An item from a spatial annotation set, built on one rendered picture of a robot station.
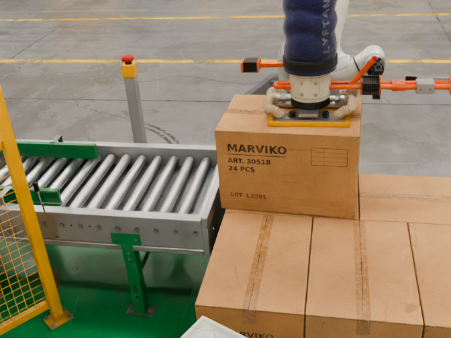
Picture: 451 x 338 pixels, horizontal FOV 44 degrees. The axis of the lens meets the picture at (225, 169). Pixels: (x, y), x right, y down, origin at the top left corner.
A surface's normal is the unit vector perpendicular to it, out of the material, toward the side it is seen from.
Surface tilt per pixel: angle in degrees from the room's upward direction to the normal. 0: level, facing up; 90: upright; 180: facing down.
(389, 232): 0
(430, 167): 0
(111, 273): 0
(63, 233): 90
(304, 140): 90
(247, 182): 90
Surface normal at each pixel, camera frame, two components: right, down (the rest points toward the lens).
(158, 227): -0.18, 0.50
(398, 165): -0.06, -0.87
